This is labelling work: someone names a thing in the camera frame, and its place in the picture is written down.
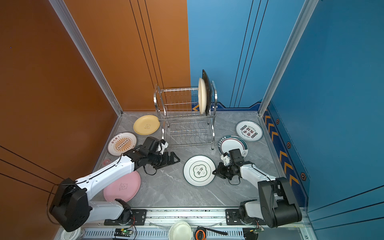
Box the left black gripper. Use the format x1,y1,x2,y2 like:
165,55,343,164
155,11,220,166
148,151,182,169

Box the white plate green cloud outline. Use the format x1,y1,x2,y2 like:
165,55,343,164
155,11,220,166
183,155,216,187

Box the chrome two-tier dish rack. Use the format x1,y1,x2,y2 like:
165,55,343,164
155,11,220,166
154,80,218,150

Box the cream round plate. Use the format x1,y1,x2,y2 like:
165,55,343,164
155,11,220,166
198,78,207,115

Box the black square floral plate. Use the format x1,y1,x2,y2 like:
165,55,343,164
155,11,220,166
202,70,212,116

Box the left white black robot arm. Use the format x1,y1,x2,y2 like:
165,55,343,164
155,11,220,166
49,137,180,232

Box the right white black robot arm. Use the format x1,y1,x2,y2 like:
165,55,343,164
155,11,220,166
213,149,302,228

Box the white plate green red rim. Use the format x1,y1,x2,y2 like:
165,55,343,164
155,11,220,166
218,136,248,158

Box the yellow round plate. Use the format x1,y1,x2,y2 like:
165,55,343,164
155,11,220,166
133,115,160,136

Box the white plate red characters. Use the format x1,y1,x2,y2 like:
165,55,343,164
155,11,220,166
236,120,264,142

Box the white plate orange sunburst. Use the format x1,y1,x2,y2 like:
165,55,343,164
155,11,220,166
107,132,137,156

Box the pink round plate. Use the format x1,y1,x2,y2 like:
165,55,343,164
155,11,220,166
103,171,141,202

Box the green circuit board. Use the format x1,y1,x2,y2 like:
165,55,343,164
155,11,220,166
114,228,135,240

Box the white round lid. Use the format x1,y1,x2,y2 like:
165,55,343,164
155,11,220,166
60,228,84,240

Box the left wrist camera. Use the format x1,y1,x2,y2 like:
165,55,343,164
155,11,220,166
157,140,169,155

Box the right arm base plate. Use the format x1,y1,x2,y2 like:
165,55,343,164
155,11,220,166
225,209,266,226

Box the aluminium mounting rail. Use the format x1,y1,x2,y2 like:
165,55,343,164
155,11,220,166
59,206,310,229

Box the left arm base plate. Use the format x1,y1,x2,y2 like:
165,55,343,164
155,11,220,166
104,209,147,226

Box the white bowl on rail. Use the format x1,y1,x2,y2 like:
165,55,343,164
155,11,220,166
169,221,193,240

